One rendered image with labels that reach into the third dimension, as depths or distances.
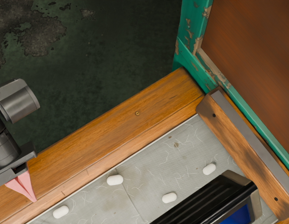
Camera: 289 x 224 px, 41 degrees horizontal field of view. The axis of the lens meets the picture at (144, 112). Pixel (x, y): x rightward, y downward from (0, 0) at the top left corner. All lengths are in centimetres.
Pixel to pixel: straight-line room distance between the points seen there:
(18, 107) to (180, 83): 41
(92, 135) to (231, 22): 40
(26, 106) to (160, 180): 35
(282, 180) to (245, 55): 26
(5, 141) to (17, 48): 127
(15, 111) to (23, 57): 123
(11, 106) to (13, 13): 140
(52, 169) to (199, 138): 34
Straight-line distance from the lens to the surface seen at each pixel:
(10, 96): 73
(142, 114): 92
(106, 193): 90
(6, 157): 73
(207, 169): 90
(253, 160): 83
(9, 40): 201
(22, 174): 74
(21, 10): 209
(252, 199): 55
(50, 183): 90
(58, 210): 89
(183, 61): 97
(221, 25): 76
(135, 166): 91
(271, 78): 72
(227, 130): 84
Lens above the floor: 162
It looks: 69 degrees down
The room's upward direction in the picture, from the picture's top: 1 degrees clockwise
